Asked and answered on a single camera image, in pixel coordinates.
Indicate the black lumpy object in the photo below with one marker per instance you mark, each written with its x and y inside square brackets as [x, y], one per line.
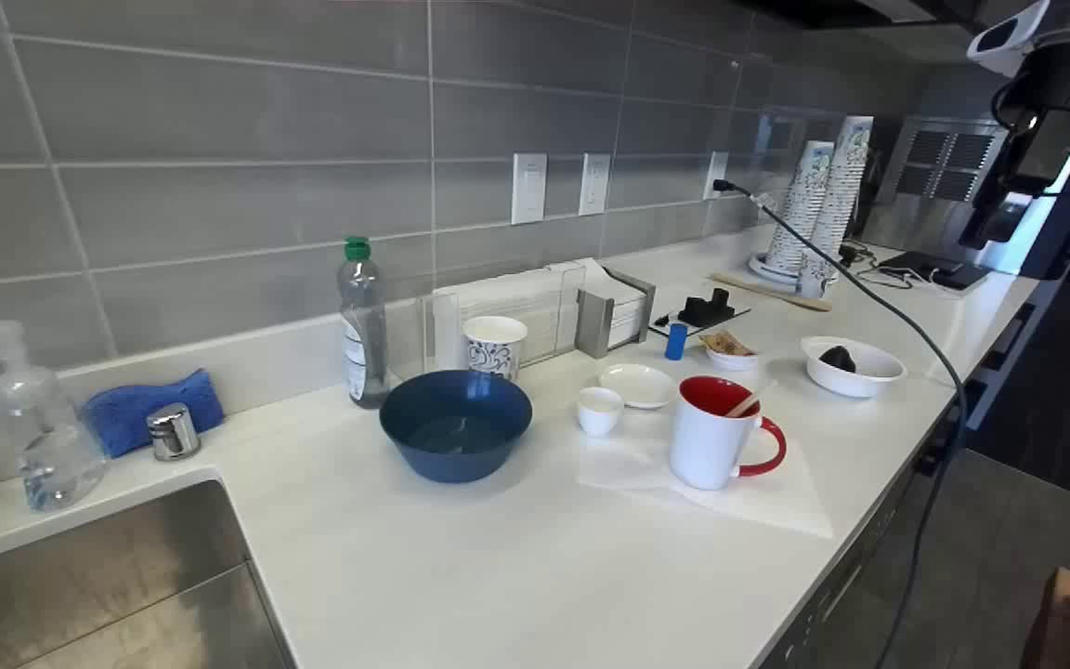
[836, 357]

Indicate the white plate with black item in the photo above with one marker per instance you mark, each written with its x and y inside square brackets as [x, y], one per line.
[862, 377]

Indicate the tall stack patterned cups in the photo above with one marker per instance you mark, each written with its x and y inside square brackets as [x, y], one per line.
[849, 187]

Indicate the stainless steel sink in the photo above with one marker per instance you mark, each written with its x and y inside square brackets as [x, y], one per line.
[102, 596]

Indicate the clear pump soap bottle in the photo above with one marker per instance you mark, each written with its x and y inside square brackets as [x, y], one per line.
[58, 467]

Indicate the black clamp bracket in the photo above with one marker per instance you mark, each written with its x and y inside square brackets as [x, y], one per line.
[709, 308]

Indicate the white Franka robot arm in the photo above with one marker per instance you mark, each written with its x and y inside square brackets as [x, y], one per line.
[1057, 76]

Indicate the steel napkin holder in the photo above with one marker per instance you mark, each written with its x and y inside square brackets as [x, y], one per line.
[596, 321]

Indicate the wooden spoon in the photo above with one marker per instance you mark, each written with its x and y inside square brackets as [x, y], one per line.
[770, 292]

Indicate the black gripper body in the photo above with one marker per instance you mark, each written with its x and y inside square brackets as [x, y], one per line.
[1008, 187]

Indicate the stainless refrigerator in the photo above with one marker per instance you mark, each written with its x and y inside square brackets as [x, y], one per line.
[931, 178]

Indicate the wooden stir stick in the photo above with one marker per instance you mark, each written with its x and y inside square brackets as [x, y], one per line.
[752, 401]

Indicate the short stack patterned cups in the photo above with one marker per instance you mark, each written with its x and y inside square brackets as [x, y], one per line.
[799, 208]

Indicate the white napkin stack in holder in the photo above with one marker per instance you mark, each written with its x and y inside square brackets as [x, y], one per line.
[624, 318]

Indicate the clear bottle green cap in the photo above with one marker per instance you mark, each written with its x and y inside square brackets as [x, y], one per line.
[361, 338]

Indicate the black flat device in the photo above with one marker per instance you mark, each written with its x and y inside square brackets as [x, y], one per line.
[931, 270]

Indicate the white wall outlet with plug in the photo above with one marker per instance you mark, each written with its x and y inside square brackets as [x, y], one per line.
[715, 170]

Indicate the brown cardboard box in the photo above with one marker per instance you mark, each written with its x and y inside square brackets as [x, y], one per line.
[1053, 624]

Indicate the white mug red inside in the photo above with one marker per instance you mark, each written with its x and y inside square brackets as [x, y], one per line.
[705, 448]

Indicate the blue bowl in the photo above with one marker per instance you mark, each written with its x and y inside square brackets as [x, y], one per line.
[455, 431]

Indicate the small white cup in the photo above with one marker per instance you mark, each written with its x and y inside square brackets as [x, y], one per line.
[600, 409]

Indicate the small white bowl with food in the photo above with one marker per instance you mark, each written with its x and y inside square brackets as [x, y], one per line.
[732, 357]

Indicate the small empty white plate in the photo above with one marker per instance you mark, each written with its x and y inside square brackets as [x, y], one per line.
[636, 385]

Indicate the small blue cylinder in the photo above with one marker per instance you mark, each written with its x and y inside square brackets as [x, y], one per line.
[676, 342]

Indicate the blue sponge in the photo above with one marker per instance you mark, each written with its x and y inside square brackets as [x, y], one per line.
[128, 413]

